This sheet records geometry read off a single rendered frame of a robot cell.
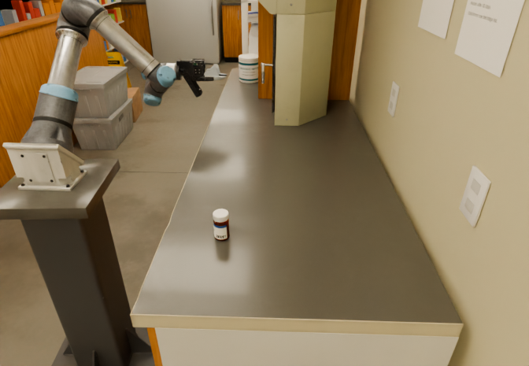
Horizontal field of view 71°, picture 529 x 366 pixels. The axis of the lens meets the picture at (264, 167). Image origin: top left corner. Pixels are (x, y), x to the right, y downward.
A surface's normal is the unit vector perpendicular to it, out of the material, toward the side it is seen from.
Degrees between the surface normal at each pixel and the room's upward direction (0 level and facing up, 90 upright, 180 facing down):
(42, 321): 0
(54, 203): 0
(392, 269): 0
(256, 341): 90
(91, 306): 90
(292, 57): 90
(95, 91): 95
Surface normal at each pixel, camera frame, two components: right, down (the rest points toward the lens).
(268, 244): 0.00, -0.87
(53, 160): -0.04, 0.49
